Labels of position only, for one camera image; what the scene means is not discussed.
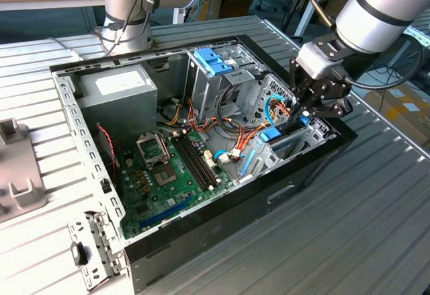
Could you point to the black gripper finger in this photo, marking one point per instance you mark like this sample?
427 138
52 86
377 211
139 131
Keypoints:
297 83
336 110

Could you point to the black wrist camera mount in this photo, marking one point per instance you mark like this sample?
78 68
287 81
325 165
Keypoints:
331 44

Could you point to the blue plastic drive latch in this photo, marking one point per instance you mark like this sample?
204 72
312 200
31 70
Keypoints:
208 60

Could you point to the hard disk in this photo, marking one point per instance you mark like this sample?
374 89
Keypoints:
270 134

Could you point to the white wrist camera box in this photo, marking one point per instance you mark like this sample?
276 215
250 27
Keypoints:
315 61

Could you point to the grey power supply unit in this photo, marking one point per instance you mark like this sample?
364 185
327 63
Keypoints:
117 100

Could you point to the black tripod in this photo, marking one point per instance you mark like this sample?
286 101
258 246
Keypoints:
295 6

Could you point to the grey metal disk bay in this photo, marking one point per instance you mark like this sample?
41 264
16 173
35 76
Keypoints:
315 137

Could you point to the green motherboard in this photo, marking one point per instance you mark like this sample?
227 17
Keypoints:
168 192

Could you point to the white board connector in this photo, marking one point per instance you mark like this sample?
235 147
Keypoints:
209 160

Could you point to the cardboard boxes with labels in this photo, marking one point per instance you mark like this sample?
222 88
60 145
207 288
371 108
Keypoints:
403 117

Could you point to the black case fan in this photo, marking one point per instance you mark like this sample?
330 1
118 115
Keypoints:
105 150

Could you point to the black RAM slot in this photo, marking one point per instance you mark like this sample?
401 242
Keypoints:
193 164
201 163

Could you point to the blue expansion slot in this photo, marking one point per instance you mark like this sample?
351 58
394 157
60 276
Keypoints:
164 214

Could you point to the grey metal drive cage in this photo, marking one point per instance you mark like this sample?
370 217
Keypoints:
205 93

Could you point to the grey metal card retainer bracket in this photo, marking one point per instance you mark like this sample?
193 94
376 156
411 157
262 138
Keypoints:
100 241

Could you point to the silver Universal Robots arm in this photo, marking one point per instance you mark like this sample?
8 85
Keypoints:
376 12

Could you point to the black open PC case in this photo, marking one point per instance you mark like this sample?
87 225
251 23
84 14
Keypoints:
235 214

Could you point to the grey parts rack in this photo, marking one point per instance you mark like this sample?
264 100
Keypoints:
16 160

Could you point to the CPU socket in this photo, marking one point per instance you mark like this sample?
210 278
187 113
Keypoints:
164 175

